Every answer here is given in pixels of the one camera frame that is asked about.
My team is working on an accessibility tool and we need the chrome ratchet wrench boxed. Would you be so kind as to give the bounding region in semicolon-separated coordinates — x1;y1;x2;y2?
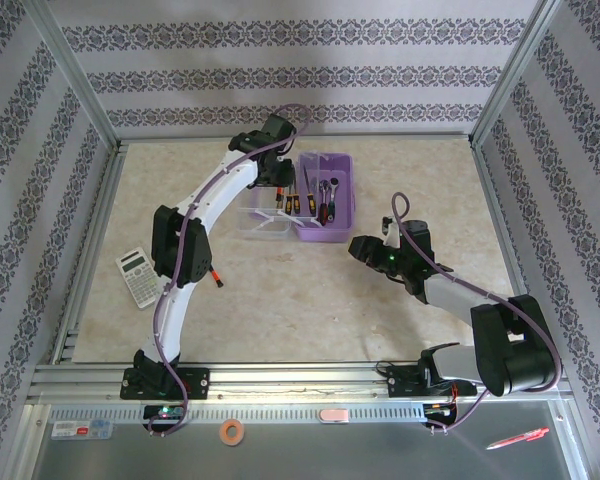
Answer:
318;175;343;224

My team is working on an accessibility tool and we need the white calculator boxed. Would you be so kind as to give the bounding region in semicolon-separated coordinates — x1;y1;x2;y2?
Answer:
115;248;157;310

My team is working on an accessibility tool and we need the grey metal plate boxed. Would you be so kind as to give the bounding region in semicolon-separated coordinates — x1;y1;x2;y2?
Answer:
19;399;586;480

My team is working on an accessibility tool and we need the red pen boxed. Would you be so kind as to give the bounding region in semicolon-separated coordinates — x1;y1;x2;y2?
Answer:
484;427;551;450

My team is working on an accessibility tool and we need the orange tape roll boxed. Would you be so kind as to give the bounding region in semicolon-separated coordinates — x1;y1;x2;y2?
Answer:
219;419;248;446

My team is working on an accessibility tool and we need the white label card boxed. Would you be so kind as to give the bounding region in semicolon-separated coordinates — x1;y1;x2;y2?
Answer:
51;419;115;441

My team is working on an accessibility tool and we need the short aluminium frame rail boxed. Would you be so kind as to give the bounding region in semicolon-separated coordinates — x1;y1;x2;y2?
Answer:
117;132;476;147

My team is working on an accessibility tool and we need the aluminium side frame rail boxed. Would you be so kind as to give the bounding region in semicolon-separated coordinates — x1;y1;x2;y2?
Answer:
52;142;129;365
472;142;551;362

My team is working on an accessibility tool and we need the wide aluminium base rail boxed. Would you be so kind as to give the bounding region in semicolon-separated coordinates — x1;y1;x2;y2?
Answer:
29;363;567;401

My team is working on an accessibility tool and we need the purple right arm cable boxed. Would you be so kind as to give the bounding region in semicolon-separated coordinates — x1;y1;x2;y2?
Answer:
391;192;564;434

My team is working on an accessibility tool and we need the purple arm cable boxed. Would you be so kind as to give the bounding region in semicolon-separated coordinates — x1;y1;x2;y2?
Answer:
147;103;312;439
391;192;564;434

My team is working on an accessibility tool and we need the grey slotted cable duct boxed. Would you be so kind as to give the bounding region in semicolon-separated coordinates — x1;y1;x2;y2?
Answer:
47;403;427;425

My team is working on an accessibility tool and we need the aluminium frame post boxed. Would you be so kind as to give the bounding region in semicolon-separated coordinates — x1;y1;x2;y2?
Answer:
471;0;567;151
27;0;120;151

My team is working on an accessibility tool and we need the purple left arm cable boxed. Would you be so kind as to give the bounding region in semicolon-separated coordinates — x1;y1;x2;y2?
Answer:
147;103;312;439

